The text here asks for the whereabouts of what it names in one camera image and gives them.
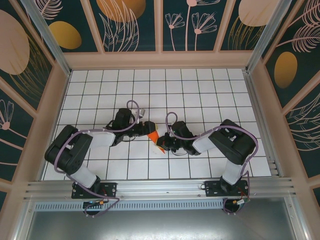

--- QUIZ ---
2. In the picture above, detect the aluminium corner post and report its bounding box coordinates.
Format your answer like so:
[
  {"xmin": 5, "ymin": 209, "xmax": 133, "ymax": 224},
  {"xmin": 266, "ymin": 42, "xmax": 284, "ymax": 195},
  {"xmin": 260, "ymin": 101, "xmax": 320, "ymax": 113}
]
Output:
[
  {"xmin": 244, "ymin": 0, "xmax": 294, "ymax": 74},
  {"xmin": 19, "ymin": 0, "xmax": 73, "ymax": 77}
]

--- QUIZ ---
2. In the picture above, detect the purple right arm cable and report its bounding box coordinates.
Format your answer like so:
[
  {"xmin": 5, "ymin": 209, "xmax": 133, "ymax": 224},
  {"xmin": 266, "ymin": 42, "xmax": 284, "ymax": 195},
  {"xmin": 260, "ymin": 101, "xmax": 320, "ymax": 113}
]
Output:
[{"xmin": 166, "ymin": 111, "xmax": 259, "ymax": 216}]

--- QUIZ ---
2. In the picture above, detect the aluminium side rail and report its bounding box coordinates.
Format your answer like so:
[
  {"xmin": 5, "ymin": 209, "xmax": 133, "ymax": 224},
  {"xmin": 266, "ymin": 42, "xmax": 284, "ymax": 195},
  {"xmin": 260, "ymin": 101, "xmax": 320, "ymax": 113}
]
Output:
[{"xmin": 243, "ymin": 71, "xmax": 285, "ymax": 177}]

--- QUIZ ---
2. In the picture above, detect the grey metal sheet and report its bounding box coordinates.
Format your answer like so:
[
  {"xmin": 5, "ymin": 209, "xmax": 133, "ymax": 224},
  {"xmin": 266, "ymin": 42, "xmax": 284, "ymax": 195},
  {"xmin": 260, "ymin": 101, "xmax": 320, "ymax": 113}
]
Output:
[{"xmin": 24, "ymin": 209, "xmax": 301, "ymax": 240}]

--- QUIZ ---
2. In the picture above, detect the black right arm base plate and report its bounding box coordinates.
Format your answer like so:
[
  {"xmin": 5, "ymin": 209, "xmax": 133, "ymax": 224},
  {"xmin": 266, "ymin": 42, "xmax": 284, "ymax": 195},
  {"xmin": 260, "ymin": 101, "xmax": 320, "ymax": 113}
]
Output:
[{"xmin": 204, "ymin": 179, "xmax": 251, "ymax": 198}]

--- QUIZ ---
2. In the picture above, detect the orange square paper sheet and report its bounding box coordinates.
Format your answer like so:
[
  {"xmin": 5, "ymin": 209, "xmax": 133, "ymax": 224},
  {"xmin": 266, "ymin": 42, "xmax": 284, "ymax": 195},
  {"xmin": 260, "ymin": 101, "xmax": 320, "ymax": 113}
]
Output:
[{"xmin": 146, "ymin": 129, "xmax": 166, "ymax": 155}]

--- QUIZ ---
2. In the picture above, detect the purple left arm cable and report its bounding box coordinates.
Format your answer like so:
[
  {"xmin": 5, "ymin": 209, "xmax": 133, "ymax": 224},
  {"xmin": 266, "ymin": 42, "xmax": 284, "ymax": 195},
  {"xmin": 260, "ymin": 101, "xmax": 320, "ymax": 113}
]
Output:
[{"xmin": 53, "ymin": 100, "xmax": 141, "ymax": 218}]

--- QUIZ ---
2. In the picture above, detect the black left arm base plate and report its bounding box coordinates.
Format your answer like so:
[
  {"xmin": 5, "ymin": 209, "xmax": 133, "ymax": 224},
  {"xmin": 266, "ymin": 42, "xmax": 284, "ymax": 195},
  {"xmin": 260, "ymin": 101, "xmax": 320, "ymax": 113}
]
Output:
[{"xmin": 71, "ymin": 181, "xmax": 118, "ymax": 200}]

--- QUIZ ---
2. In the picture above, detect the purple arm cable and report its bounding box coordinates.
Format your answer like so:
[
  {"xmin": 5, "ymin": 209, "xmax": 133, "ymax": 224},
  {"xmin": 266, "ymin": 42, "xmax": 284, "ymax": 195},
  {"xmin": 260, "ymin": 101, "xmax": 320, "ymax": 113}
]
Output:
[
  {"xmin": 53, "ymin": 100, "xmax": 141, "ymax": 218},
  {"xmin": 166, "ymin": 111, "xmax": 259, "ymax": 216}
]

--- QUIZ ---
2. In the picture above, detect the grey slotted cable duct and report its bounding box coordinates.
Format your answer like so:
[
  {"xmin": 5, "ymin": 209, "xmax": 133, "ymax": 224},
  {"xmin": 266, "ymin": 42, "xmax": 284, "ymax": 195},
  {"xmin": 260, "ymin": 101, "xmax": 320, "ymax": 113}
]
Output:
[{"xmin": 33, "ymin": 198, "xmax": 241, "ymax": 211}]

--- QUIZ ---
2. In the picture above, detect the aluminium mounting rail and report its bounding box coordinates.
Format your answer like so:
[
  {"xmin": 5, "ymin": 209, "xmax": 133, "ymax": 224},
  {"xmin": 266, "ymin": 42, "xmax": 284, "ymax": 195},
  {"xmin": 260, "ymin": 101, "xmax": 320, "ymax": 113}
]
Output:
[{"xmin": 23, "ymin": 176, "xmax": 297, "ymax": 202}]

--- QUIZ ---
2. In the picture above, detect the aluminium frame bar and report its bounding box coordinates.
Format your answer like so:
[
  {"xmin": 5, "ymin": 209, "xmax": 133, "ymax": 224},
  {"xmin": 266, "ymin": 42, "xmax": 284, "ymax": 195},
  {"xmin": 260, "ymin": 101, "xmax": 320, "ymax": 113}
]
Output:
[
  {"xmin": 284, "ymin": 197, "xmax": 311, "ymax": 240},
  {"xmin": 13, "ymin": 199, "xmax": 36, "ymax": 240}
]

